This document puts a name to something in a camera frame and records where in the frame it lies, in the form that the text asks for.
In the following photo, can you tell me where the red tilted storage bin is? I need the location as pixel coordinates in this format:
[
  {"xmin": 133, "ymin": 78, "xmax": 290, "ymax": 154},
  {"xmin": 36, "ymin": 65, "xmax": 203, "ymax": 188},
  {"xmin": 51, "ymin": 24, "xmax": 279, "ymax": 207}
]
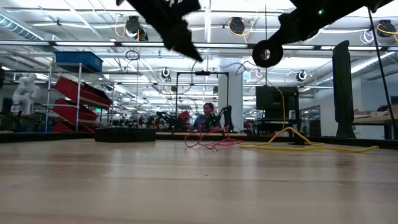
[
  {"xmin": 54, "ymin": 76, "xmax": 114, "ymax": 110},
  {"xmin": 51, "ymin": 120, "xmax": 98, "ymax": 134},
  {"xmin": 52, "ymin": 98, "xmax": 100, "ymax": 125}
]

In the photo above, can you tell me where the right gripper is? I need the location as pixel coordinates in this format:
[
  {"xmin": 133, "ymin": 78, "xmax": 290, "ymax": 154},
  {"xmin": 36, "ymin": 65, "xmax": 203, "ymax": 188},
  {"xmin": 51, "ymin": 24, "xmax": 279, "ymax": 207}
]
[{"xmin": 267, "ymin": 0, "xmax": 331, "ymax": 48}]

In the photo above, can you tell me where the black fabric pouch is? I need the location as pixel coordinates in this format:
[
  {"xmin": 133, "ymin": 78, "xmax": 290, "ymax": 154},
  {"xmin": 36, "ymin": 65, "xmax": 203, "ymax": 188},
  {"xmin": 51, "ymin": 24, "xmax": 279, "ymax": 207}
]
[{"xmin": 95, "ymin": 127, "xmax": 156, "ymax": 143}]

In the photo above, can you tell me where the yellow hanging cable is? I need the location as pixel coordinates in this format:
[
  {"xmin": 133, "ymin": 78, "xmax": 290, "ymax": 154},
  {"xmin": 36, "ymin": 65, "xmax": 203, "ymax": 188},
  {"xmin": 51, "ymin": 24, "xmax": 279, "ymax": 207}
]
[{"xmin": 272, "ymin": 85, "xmax": 287, "ymax": 130}]

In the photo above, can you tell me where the wooden workbench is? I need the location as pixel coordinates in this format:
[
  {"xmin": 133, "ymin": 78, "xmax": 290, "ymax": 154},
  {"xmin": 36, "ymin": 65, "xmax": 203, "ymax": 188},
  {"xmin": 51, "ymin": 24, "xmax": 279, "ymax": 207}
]
[{"xmin": 351, "ymin": 104, "xmax": 398, "ymax": 140}]

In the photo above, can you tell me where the thin black slanted pole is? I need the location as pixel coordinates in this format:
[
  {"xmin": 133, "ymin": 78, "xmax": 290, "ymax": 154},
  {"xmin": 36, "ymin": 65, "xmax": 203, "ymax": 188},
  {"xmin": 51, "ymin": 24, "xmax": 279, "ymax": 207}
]
[{"xmin": 368, "ymin": 7, "xmax": 398, "ymax": 139}]

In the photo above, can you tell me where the blue storage bin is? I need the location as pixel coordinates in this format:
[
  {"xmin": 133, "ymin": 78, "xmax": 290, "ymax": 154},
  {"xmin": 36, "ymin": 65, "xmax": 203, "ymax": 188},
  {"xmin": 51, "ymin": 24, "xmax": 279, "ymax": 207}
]
[{"xmin": 55, "ymin": 51, "xmax": 104, "ymax": 73}]

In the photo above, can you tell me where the thin red cord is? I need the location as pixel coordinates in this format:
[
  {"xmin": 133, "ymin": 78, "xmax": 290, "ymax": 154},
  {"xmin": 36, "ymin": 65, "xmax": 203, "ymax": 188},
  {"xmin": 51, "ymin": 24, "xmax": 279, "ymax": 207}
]
[{"xmin": 183, "ymin": 124, "xmax": 244, "ymax": 153}]

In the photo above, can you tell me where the black aluminium table frame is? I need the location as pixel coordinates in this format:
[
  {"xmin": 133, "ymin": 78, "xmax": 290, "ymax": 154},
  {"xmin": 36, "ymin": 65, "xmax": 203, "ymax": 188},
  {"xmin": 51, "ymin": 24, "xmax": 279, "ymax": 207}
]
[{"xmin": 0, "ymin": 131, "xmax": 398, "ymax": 150}]

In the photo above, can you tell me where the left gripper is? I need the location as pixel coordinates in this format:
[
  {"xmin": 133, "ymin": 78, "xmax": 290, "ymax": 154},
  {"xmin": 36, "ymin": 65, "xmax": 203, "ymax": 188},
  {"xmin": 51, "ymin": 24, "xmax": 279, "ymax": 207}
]
[{"xmin": 124, "ymin": 0, "xmax": 204, "ymax": 63}]

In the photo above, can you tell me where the person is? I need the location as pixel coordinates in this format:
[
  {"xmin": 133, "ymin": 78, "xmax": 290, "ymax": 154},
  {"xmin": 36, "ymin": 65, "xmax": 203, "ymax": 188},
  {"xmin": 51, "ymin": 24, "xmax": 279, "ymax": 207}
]
[{"xmin": 190, "ymin": 101, "xmax": 223, "ymax": 132}]

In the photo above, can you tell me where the metal shelf rack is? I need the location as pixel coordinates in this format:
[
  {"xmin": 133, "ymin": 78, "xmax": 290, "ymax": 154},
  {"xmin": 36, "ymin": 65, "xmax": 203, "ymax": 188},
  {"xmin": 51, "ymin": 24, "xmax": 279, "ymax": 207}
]
[{"xmin": 42, "ymin": 60, "xmax": 116, "ymax": 133}]

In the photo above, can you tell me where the white building pillar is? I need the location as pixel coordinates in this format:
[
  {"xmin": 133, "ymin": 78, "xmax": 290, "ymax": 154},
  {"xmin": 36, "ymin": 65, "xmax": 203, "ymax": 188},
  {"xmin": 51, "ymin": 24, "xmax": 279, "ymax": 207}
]
[{"xmin": 218, "ymin": 57, "xmax": 244, "ymax": 131}]

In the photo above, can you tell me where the thin yellow cord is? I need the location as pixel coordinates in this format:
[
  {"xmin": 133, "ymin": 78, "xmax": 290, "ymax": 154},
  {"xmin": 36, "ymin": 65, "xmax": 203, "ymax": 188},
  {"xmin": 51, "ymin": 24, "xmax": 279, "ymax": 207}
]
[{"xmin": 238, "ymin": 126, "xmax": 379, "ymax": 154}]

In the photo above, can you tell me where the black gantry frame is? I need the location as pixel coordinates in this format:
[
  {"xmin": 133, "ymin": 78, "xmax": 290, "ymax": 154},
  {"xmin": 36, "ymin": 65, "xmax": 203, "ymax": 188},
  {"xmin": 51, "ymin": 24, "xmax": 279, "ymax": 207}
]
[{"xmin": 175, "ymin": 70, "xmax": 230, "ymax": 126}]

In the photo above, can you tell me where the silver ceiling duct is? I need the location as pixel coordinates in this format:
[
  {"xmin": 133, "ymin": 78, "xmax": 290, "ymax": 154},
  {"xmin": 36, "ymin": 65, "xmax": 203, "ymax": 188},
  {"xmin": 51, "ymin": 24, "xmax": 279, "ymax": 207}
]
[{"xmin": 0, "ymin": 14, "xmax": 46, "ymax": 42}]

